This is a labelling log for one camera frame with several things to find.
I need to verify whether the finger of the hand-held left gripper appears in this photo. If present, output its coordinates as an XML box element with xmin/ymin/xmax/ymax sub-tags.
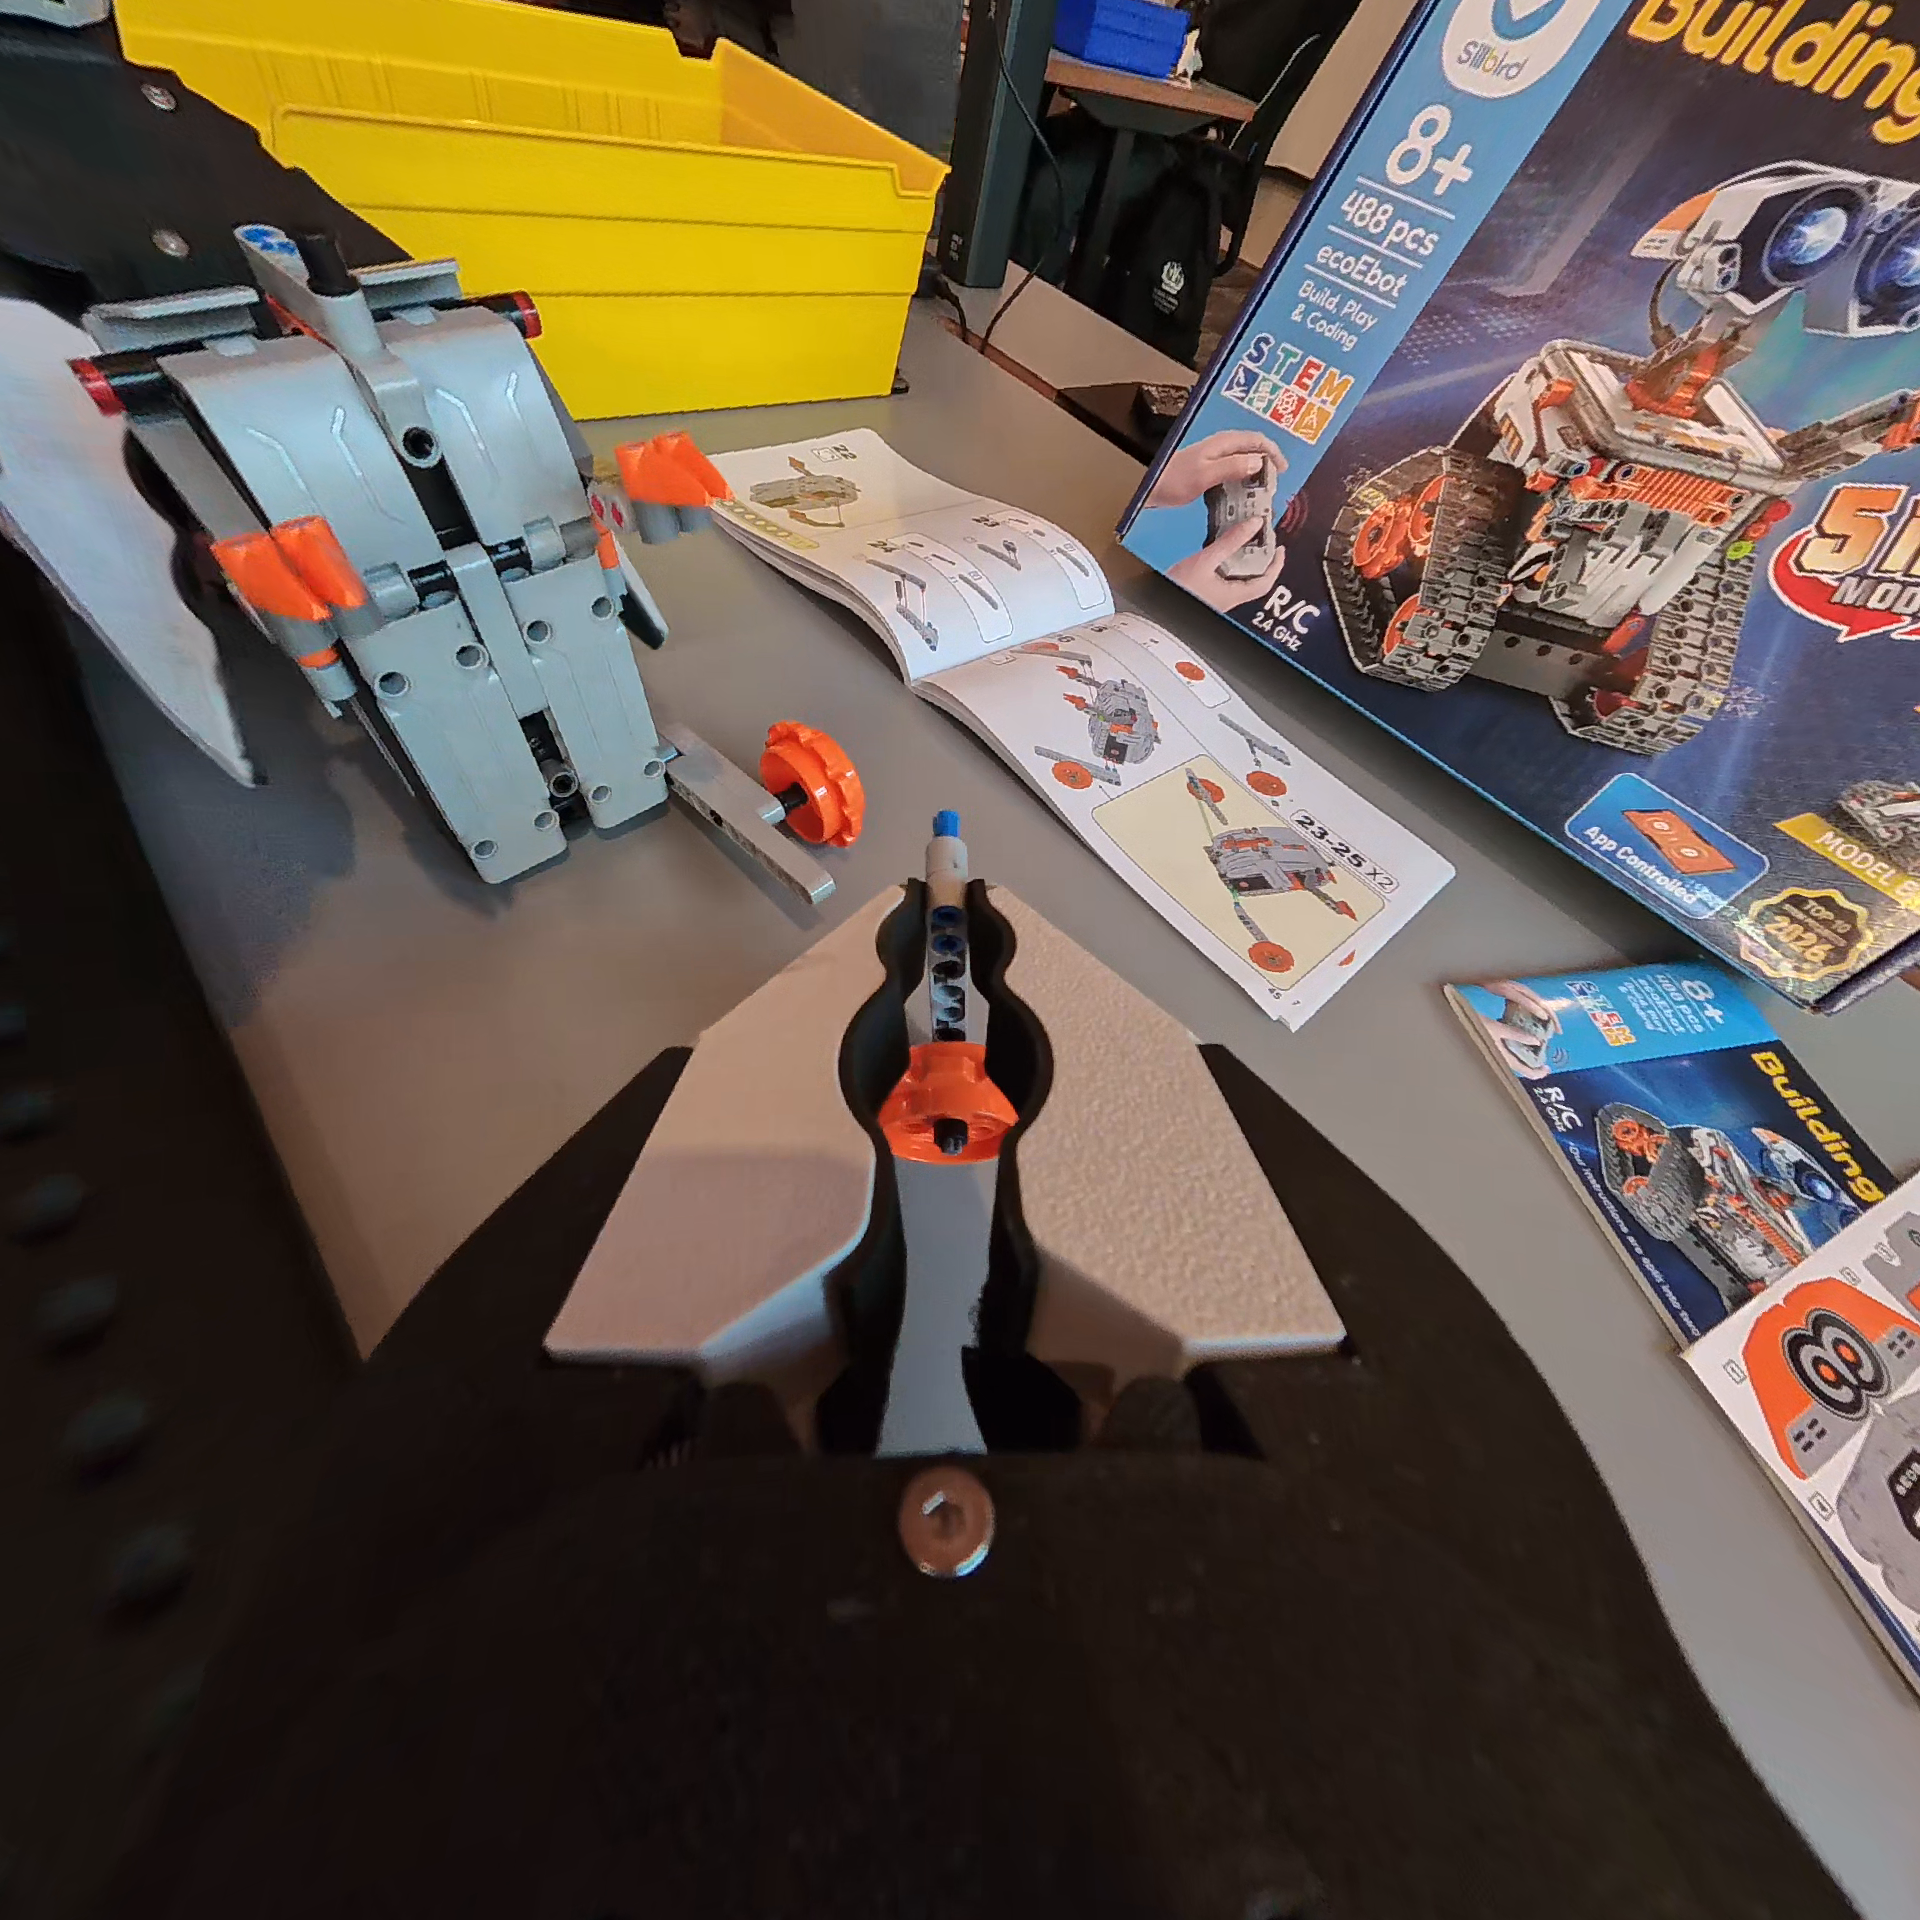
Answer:
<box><xmin>607</xmin><ymin>532</ymin><xmax>671</xmax><ymax>649</ymax></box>
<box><xmin>0</xmin><ymin>297</ymin><xmax>261</xmax><ymax>791</ymax></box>

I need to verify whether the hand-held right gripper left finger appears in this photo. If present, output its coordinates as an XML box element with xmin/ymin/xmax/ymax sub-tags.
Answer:
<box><xmin>544</xmin><ymin>882</ymin><xmax>927</xmax><ymax>1454</ymax></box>

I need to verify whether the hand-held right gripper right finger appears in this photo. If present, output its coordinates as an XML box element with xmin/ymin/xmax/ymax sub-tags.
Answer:
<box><xmin>960</xmin><ymin>882</ymin><xmax>1348</xmax><ymax>1448</ymax></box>

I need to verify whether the grey toy brick robot model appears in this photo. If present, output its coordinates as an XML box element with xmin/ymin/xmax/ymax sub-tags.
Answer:
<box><xmin>67</xmin><ymin>223</ymin><xmax>732</xmax><ymax>886</ymax></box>

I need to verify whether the grey beam with orange gear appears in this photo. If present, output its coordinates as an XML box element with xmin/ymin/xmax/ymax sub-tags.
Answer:
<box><xmin>874</xmin><ymin>808</ymin><xmax>1021</xmax><ymax>1162</ymax></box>
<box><xmin>655</xmin><ymin>718</ymin><xmax>868</xmax><ymax>906</ymax></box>

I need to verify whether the yellow plastic bin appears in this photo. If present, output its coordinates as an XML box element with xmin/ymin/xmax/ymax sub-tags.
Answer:
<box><xmin>111</xmin><ymin>0</ymin><xmax>952</xmax><ymax>425</ymax></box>

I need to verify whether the open instruction booklet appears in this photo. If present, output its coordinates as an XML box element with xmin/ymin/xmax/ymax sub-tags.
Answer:
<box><xmin>703</xmin><ymin>426</ymin><xmax>1456</xmax><ymax>1033</ymax></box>

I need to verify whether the small blue booklet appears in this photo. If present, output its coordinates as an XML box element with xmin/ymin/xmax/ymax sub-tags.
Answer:
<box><xmin>1444</xmin><ymin>959</ymin><xmax>1920</xmax><ymax>1346</ymax></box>

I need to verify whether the dark background table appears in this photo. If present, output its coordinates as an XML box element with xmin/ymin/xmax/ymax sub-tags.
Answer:
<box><xmin>943</xmin><ymin>0</ymin><xmax>1261</xmax><ymax>295</ymax></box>

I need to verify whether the black backpack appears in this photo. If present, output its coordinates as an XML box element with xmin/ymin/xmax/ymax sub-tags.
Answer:
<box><xmin>1102</xmin><ymin>141</ymin><xmax>1255</xmax><ymax>368</ymax></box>

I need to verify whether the black perforated panel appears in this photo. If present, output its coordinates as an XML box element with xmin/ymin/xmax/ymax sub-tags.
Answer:
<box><xmin>0</xmin><ymin>526</ymin><xmax>368</xmax><ymax>1920</ymax></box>

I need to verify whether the sticker sheet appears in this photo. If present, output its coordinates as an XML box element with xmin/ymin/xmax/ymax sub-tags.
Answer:
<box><xmin>1679</xmin><ymin>1169</ymin><xmax>1920</xmax><ymax>1695</ymax></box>

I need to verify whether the blue storage bin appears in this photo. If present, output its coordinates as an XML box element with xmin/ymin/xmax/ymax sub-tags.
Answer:
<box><xmin>1050</xmin><ymin>0</ymin><xmax>1194</xmax><ymax>77</ymax></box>

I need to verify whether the printed toy cardboard box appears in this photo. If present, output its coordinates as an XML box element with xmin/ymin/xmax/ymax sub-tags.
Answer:
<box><xmin>1117</xmin><ymin>0</ymin><xmax>1920</xmax><ymax>1015</ymax></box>

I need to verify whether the black cable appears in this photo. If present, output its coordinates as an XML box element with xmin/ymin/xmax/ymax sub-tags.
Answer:
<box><xmin>920</xmin><ymin>223</ymin><xmax>1051</xmax><ymax>354</ymax></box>

